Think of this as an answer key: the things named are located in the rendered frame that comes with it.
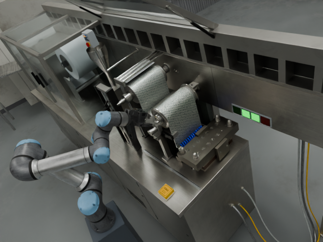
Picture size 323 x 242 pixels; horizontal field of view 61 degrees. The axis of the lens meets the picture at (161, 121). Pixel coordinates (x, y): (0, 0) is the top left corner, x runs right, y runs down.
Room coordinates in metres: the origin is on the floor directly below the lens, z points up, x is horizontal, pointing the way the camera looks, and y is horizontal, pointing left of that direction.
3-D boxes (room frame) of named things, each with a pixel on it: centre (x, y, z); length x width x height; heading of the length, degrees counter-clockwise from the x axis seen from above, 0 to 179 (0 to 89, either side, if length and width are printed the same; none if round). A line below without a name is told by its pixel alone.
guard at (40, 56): (2.65, 0.71, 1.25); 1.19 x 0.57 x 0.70; 29
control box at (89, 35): (1.76, 0.24, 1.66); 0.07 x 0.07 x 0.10; 30
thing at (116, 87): (1.95, 0.25, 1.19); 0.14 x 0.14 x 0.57
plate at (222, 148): (1.11, -0.29, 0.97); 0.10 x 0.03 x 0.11; 119
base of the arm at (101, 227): (0.99, 0.53, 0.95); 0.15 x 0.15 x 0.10
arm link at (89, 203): (1.00, 0.53, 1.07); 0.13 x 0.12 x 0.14; 177
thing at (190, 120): (1.27, -0.13, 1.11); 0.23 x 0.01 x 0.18; 119
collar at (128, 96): (1.48, 0.14, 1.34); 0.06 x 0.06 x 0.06; 29
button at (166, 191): (1.02, 0.13, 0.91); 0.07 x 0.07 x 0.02; 29
